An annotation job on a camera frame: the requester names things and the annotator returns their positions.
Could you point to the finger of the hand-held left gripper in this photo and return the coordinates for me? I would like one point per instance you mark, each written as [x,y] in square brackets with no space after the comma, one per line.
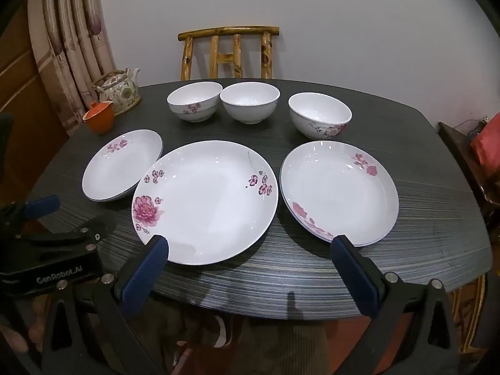
[84,234]
[41,205]

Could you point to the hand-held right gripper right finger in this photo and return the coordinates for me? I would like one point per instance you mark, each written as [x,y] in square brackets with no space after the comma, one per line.
[353,277]

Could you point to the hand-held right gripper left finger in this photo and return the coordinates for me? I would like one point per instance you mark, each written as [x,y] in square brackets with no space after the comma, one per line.
[146,273]

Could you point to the small pink blossom plate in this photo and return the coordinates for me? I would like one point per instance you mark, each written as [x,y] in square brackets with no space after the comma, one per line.
[117,168]

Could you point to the pink lotus print plate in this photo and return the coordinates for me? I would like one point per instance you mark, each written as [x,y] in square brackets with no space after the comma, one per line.
[336,191]

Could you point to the large purple floral plate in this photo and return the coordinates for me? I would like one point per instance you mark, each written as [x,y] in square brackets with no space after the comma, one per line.
[207,203]

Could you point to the white bowl pink flower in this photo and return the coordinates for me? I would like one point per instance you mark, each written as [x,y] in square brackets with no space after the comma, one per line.
[316,109]

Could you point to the white bowl purple flowers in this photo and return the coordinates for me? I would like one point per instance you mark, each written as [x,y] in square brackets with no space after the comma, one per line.
[193,93]

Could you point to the plain white bowl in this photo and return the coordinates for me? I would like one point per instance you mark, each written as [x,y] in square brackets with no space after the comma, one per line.
[250,101]

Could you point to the orange tea cup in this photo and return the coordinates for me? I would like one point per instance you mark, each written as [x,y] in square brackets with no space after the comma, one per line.
[99,121]

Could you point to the person's olive trousers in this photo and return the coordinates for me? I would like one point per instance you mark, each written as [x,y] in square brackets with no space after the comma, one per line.
[273,343]

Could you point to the brown wooden cabinet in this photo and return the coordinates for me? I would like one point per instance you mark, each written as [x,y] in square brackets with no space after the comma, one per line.
[23,97]

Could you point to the bamboo chair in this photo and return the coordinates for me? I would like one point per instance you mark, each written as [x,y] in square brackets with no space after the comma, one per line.
[230,31]
[480,297]

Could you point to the floral ceramic teapot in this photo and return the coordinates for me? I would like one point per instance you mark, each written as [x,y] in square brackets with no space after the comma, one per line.
[119,93]

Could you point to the beige patterned curtain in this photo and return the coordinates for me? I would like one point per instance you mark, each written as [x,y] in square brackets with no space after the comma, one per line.
[66,47]

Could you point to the red cloth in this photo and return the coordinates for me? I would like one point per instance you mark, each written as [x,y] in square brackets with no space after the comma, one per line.
[488,140]

